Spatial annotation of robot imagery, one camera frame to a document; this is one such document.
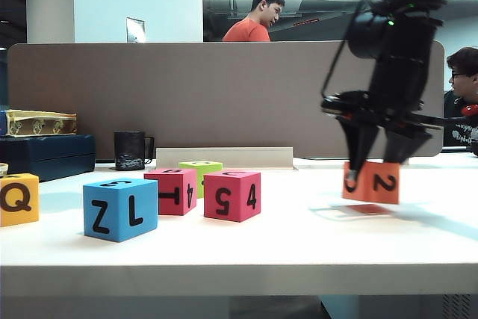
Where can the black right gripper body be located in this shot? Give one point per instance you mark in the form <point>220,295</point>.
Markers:
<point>396,113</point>

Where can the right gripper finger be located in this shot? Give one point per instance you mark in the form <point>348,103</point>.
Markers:
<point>403,145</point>
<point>358,143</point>

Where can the orange block 7 2 Q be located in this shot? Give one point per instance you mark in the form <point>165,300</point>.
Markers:
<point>371,192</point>

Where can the pink block 4 5 C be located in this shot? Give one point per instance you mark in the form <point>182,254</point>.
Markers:
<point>239,203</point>

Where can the pink block R T 4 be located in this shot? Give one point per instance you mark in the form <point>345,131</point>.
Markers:
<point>168,181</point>

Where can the yellow block Q A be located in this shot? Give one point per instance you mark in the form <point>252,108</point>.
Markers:
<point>22,218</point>

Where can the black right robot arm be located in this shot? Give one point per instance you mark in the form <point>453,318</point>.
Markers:
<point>403,54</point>

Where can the person in dark green shirt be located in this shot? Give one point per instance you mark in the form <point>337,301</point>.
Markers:
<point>463,80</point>

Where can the red ceiling sign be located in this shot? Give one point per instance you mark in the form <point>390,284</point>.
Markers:
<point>307,22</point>

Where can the brown desk divider panel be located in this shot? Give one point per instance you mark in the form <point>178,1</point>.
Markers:
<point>224,98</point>

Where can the green block Q L U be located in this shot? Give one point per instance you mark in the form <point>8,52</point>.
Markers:
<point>209,166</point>

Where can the person in red shirt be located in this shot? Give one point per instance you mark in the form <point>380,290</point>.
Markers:
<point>246,31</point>

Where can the black mug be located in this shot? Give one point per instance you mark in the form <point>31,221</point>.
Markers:
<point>128,149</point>

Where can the blue block Z L 3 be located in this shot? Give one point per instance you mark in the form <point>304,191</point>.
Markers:
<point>112,210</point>

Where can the dark blue case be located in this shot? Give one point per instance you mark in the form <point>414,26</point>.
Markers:
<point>48,154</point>

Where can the gold ornate box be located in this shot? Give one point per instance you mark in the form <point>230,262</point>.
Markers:
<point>37,124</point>

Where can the small woven basket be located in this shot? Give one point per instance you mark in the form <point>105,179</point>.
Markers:
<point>3,169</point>

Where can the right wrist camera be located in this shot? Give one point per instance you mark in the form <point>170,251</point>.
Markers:
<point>340,101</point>

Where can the wall sign on pillar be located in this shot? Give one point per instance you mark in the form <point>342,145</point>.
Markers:
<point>135,29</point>

